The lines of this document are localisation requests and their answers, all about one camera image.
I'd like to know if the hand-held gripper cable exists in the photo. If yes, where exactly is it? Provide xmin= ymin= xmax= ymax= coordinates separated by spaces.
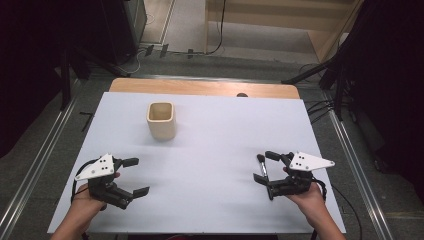
xmin=70 ymin=159 xmax=98 ymax=204
xmin=312 ymin=179 xmax=364 ymax=240

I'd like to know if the cream square cup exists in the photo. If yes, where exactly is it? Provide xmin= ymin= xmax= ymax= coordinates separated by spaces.
xmin=146 ymin=101 xmax=177 ymax=141

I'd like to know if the bundle of black cables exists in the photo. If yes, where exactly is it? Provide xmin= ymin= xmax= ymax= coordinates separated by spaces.
xmin=305 ymin=98 xmax=335 ymax=125

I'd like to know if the white table sheet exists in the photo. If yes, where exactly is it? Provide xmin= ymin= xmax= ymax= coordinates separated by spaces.
xmin=47 ymin=92 xmax=347 ymax=234

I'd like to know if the metal floor trim strip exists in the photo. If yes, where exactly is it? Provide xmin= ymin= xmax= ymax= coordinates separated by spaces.
xmin=159 ymin=0 xmax=176 ymax=45

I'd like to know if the black angle bracket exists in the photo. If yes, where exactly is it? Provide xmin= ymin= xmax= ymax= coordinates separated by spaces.
xmin=79 ymin=111 xmax=96 ymax=133

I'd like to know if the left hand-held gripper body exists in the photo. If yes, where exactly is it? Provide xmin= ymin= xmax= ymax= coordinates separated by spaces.
xmin=74 ymin=153 xmax=134 ymax=210

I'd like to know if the right hand-held gripper cable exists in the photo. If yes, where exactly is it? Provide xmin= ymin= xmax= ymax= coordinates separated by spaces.
xmin=312 ymin=179 xmax=364 ymax=240

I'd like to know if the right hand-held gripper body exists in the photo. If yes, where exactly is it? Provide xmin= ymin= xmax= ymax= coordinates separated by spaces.
xmin=266 ymin=151 xmax=335 ymax=201

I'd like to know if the person's right hand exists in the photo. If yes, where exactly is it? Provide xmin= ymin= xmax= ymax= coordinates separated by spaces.
xmin=283 ymin=166 xmax=327 ymax=218

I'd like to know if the left hand-held gripper cable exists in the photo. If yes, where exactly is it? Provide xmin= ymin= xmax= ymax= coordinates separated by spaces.
xmin=70 ymin=159 xmax=98 ymax=204

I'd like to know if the light wooden shelf unit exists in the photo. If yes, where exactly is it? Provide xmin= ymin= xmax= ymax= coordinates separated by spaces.
xmin=204 ymin=0 xmax=365 ymax=64

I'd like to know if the black makeup brush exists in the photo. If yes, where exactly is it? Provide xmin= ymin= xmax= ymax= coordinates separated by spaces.
xmin=256 ymin=153 xmax=270 ymax=178

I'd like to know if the person's left hand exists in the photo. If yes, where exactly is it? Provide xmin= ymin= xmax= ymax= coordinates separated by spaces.
xmin=70 ymin=171 xmax=121 ymax=218

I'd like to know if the dark curtain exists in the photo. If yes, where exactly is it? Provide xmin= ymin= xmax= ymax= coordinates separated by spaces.
xmin=0 ymin=0 xmax=104 ymax=158
xmin=346 ymin=0 xmax=424 ymax=201

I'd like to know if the black hanging cable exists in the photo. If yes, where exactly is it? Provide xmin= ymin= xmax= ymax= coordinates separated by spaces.
xmin=205 ymin=0 xmax=228 ymax=56

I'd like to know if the white floor cable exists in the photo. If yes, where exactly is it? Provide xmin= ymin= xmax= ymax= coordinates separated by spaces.
xmin=123 ymin=49 xmax=148 ymax=75

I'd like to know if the metal floor rail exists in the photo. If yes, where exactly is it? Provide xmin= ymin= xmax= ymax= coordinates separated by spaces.
xmin=328 ymin=109 xmax=396 ymax=240
xmin=0 ymin=96 xmax=79 ymax=240

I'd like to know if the black metal stand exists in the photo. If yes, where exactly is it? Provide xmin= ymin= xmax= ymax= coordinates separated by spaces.
xmin=59 ymin=46 xmax=132 ymax=112
xmin=281 ymin=56 xmax=349 ymax=122

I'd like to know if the black equipment cabinet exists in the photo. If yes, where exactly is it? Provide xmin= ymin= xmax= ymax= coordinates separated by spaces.
xmin=99 ymin=0 xmax=148 ymax=66

